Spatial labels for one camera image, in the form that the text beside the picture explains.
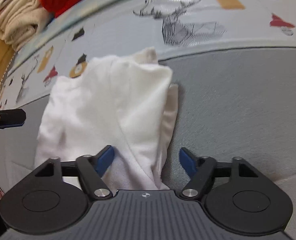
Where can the printed bed sheet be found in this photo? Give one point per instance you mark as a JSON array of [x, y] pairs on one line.
[[238, 17]]

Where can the grey bed sheet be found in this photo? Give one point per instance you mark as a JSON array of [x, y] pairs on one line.
[[238, 105]]

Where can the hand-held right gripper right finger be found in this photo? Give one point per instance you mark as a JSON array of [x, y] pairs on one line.
[[188, 161]]

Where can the white long-sleeve shirt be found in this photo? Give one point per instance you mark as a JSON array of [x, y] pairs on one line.
[[100, 110]]

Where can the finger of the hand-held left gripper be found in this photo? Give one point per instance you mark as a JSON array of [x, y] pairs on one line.
[[7, 117]]

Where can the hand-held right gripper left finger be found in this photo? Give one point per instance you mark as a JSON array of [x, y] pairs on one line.
[[105, 158]]

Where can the cream folded blanket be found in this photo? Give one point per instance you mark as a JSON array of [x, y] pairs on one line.
[[17, 22]]

